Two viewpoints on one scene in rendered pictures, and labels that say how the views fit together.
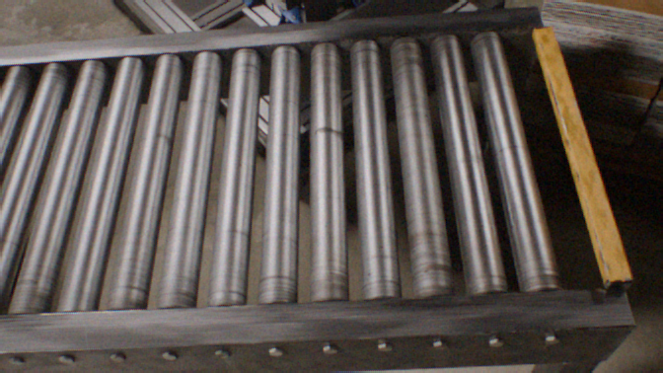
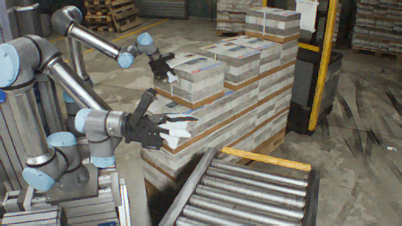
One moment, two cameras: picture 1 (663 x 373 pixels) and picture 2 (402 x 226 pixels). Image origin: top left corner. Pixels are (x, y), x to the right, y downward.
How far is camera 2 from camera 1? 0.95 m
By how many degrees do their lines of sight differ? 58
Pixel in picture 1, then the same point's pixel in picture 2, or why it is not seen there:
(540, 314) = (314, 184)
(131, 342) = not seen: outside the picture
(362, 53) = (203, 187)
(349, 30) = (189, 187)
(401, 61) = (213, 180)
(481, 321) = (315, 195)
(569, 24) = (182, 158)
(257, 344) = not seen: outside the picture
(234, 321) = not seen: outside the picture
